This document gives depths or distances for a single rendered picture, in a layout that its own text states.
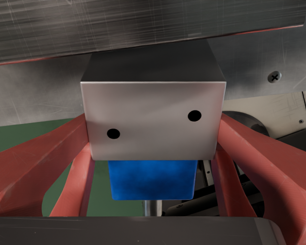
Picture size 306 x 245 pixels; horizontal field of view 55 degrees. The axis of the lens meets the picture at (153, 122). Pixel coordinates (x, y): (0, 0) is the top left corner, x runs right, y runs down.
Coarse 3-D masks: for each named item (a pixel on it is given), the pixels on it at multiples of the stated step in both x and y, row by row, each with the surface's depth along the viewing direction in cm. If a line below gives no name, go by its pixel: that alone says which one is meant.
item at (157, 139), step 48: (144, 48) 12; (192, 48) 12; (96, 96) 10; (144, 96) 10; (192, 96) 10; (96, 144) 11; (144, 144) 11; (192, 144) 11; (144, 192) 15; (192, 192) 15
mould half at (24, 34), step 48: (0, 0) 5; (48, 0) 5; (96, 0) 5; (144, 0) 5; (192, 0) 5; (240, 0) 5; (288, 0) 5; (0, 48) 5; (48, 48) 5; (96, 48) 6
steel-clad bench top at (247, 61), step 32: (288, 32) 14; (32, 64) 15; (64, 64) 15; (224, 64) 15; (256, 64) 15; (288, 64) 15; (0, 96) 16; (32, 96) 16; (64, 96) 16; (224, 96) 16; (256, 96) 16
